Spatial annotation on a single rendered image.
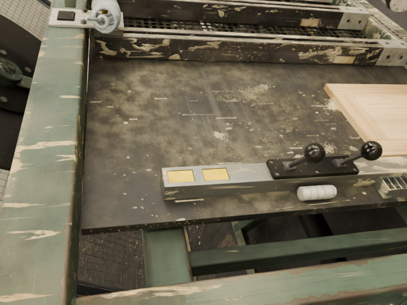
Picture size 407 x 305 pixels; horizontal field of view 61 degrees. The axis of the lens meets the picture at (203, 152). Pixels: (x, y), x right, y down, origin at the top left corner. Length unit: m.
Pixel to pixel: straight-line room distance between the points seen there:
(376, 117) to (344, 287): 0.59
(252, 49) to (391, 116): 0.45
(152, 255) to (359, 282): 0.35
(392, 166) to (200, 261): 0.49
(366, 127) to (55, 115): 0.76
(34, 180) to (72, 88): 0.26
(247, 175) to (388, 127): 0.49
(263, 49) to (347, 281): 0.76
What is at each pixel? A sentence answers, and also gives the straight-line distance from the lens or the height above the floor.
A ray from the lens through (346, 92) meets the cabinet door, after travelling 1.14.
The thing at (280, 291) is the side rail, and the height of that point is 1.54.
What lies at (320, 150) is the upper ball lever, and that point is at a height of 1.52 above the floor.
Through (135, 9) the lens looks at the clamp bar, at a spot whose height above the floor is 1.64.
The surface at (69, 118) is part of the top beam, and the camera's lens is 0.71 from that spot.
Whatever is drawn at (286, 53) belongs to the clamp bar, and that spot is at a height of 1.28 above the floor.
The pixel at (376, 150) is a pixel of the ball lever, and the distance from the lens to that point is 0.71.
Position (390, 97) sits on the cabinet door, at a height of 1.06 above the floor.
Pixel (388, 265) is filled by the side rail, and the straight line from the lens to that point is 0.69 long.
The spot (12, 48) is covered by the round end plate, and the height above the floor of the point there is 1.85.
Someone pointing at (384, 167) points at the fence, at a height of 1.26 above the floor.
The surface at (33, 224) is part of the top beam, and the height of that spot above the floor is 1.84.
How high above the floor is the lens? 2.03
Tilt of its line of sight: 38 degrees down
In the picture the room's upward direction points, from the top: 58 degrees counter-clockwise
